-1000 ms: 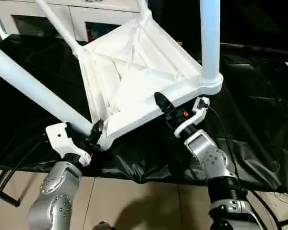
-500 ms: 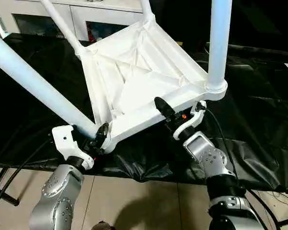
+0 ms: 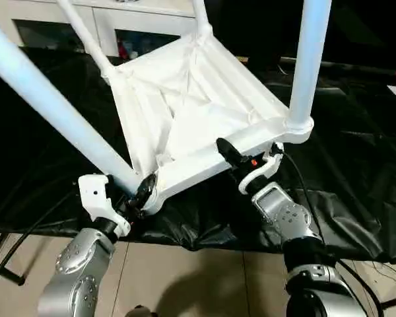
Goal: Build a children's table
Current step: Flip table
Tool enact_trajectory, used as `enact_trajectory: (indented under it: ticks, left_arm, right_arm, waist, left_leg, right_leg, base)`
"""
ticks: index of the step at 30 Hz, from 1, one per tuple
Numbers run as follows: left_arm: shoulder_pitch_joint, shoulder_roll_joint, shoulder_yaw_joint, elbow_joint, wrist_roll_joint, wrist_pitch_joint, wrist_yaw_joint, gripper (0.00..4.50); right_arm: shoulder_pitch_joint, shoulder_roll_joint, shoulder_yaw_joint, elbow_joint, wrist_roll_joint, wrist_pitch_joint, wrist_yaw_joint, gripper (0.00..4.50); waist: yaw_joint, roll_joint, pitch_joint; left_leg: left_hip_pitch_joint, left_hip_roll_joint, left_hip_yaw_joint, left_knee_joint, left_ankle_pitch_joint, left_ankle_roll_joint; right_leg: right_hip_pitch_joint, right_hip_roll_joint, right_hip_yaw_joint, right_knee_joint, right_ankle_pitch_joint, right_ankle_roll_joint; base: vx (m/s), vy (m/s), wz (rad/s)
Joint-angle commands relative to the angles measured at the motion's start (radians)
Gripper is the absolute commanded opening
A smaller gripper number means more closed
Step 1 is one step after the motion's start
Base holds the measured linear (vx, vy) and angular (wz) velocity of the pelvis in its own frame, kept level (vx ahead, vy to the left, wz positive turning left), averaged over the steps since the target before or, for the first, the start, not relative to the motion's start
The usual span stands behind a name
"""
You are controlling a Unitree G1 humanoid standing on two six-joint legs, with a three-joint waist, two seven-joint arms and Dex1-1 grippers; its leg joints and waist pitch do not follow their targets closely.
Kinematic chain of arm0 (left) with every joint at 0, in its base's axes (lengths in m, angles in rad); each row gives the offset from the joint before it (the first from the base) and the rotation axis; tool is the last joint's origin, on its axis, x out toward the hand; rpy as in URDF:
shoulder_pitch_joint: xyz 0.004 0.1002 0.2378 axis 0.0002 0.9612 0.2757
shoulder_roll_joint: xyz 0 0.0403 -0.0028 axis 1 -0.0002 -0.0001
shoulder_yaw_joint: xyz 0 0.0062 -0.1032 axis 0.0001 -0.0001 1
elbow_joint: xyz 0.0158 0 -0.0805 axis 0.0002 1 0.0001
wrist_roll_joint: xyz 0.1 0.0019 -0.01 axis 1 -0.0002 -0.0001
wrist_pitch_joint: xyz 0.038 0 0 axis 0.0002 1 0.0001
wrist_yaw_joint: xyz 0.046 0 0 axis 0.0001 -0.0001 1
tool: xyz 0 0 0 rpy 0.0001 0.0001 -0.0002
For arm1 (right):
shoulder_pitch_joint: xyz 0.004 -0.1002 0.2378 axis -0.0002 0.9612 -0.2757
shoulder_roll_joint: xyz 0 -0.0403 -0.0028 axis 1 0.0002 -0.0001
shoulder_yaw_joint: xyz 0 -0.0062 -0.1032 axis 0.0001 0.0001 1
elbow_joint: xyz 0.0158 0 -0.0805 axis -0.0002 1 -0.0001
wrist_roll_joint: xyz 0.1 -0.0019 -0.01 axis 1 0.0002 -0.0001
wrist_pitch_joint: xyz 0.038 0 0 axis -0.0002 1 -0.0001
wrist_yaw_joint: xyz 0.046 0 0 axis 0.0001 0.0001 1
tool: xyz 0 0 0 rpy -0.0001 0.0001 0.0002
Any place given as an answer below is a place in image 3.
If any white plastic table top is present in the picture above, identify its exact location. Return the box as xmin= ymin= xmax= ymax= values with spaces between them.
xmin=102 ymin=31 xmax=315 ymax=215

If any white plastic table leg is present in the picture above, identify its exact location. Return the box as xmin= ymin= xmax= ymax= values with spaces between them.
xmin=0 ymin=19 xmax=143 ymax=194
xmin=192 ymin=0 xmax=215 ymax=39
xmin=285 ymin=0 xmax=333 ymax=136
xmin=55 ymin=0 xmax=116 ymax=77

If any black mat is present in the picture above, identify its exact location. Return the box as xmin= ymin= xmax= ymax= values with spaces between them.
xmin=0 ymin=46 xmax=396 ymax=265

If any black stand leg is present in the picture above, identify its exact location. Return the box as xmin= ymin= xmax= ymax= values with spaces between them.
xmin=0 ymin=230 xmax=26 ymax=287

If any black backdrop cloth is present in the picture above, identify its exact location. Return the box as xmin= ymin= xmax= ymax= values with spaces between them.
xmin=214 ymin=0 xmax=396 ymax=63

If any white glass-door cabinet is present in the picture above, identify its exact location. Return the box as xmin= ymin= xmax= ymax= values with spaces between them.
xmin=0 ymin=0 xmax=201 ymax=62

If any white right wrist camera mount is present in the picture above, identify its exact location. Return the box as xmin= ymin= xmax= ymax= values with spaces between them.
xmin=237 ymin=141 xmax=285 ymax=196

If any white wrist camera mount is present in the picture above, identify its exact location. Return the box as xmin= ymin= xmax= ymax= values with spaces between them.
xmin=237 ymin=141 xmax=285 ymax=196
xmin=77 ymin=174 xmax=132 ymax=238

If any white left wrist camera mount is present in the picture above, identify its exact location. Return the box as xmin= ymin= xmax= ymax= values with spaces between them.
xmin=77 ymin=174 xmax=132 ymax=238

